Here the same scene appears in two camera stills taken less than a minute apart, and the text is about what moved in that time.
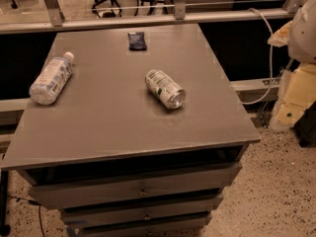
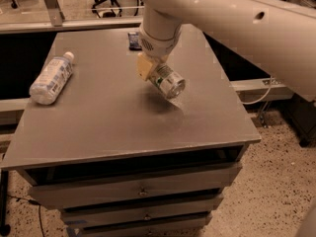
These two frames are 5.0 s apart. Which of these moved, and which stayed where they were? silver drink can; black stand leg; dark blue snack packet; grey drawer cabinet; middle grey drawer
Moved: silver drink can
Stayed: grey drawer cabinet; dark blue snack packet; black stand leg; middle grey drawer
